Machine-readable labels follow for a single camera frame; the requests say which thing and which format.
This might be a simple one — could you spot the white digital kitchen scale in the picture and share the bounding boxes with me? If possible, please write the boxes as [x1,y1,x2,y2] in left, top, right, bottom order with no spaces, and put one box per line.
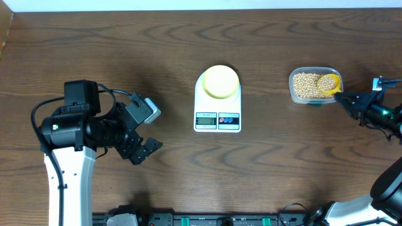
[193,72,242,133]

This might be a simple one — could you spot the left black cable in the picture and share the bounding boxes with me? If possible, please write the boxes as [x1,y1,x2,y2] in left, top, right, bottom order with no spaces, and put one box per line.
[30,83,133,226]

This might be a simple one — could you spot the pale yellow bowl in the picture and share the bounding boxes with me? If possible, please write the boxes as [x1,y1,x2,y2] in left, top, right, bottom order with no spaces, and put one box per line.
[202,65,240,99]

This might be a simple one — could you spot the yellow measuring scoop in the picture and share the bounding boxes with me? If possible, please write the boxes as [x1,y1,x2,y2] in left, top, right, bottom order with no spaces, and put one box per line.
[317,73,341,95]

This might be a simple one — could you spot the soybeans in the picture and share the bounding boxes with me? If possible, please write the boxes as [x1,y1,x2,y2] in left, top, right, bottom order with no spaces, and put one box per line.
[293,72,333,99]

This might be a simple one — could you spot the clear plastic bean container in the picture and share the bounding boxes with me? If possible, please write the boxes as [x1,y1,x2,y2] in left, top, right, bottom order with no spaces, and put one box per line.
[289,67,344,104]

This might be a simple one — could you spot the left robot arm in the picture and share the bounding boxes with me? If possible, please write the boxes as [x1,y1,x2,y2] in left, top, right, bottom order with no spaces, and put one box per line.
[31,80,163,225]

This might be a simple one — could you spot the black mounting rail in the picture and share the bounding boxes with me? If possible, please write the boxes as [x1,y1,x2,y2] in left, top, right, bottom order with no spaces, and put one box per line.
[92,204,315,226]

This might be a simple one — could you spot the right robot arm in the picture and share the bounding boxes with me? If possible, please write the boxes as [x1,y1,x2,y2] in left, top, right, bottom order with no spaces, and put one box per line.
[310,91,401,225]

